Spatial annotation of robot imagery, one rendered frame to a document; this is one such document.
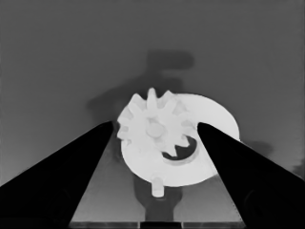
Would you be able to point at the white round carrier with pins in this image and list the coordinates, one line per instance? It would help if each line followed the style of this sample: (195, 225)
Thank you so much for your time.
(209, 111)

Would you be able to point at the white toothed gear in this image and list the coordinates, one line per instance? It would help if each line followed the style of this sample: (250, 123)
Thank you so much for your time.
(136, 130)

